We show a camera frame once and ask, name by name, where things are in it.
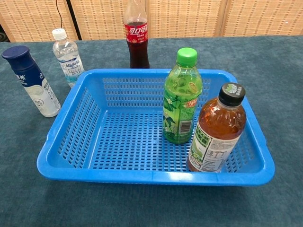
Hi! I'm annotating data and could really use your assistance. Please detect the green tea bottle green cap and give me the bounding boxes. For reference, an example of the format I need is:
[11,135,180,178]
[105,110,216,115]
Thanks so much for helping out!
[162,47,203,145]

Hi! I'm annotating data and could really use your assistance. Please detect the cola bottle red cap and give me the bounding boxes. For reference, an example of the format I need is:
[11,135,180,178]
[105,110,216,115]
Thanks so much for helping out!
[124,0,151,69]

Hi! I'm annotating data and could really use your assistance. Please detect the brown tea bottle black cap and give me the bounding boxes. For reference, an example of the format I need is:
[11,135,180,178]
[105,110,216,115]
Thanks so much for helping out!
[187,82,247,173]

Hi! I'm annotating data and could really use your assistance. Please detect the clear water bottle white cap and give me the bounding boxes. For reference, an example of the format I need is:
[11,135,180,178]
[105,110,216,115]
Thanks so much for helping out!
[52,28,85,88]

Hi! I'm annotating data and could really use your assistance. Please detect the navy white drink bottle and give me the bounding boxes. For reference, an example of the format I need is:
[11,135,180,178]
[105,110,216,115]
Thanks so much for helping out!
[1,45,62,118]

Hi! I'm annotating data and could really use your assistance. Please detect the blue plastic basket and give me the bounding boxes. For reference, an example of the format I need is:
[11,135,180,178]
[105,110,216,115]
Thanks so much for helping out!
[36,68,276,187]

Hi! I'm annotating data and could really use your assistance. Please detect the teal tablecloth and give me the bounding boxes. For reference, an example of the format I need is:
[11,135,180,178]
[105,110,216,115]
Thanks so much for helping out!
[0,35,303,227]

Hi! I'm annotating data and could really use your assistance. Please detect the bamboo folding screen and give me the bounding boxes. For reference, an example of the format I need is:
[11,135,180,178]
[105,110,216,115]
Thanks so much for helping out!
[0,0,303,43]

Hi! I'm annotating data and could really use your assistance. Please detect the thin black hanging cable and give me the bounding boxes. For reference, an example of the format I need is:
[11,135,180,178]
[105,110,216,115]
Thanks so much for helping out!
[55,0,63,29]

